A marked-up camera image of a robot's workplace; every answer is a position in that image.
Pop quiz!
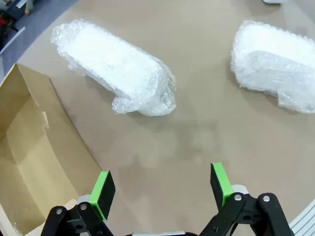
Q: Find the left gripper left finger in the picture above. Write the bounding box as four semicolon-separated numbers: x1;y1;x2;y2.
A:
40;170;116;236

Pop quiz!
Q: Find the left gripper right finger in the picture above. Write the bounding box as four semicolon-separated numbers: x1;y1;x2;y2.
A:
198;162;295;236

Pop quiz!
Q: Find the bubble-wrapped white clock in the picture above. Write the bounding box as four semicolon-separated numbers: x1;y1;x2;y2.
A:
50;19;177;117
230;20;315;114

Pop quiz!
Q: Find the grey ribbed robot base platform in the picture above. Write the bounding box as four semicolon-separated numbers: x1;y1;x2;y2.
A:
289;198;315;236

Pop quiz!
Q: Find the open brown cardboard box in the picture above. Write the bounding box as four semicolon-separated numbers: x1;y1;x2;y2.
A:
0;62;104;236

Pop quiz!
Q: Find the white floor rail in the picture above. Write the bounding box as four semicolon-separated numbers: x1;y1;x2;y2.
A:
0;26;26;55

